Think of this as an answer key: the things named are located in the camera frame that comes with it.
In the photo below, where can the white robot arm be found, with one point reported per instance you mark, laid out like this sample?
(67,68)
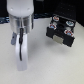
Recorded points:
(21,16)

